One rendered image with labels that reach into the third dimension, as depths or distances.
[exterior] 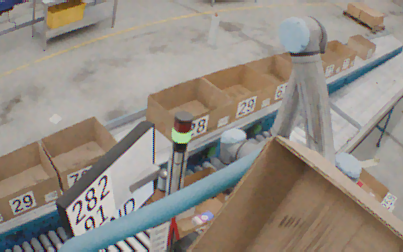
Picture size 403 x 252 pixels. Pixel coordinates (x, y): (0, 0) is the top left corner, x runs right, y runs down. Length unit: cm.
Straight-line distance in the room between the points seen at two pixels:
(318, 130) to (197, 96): 144
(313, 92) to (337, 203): 75
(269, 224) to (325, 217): 10
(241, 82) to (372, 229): 242
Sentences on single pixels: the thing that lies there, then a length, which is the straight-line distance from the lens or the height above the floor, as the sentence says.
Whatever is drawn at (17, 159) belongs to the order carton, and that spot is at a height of 98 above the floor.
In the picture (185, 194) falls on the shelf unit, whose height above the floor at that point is 196.
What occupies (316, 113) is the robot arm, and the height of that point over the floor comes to 167.
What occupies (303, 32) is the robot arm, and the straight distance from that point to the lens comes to 121.
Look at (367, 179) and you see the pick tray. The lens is 264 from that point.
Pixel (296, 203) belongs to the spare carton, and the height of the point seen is 192.
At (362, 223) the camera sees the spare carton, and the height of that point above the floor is 195.
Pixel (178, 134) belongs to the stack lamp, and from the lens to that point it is 115.
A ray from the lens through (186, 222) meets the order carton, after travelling 204.
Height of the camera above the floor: 232
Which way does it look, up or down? 36 degrees down
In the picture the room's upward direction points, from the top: 10 degrees clockwise
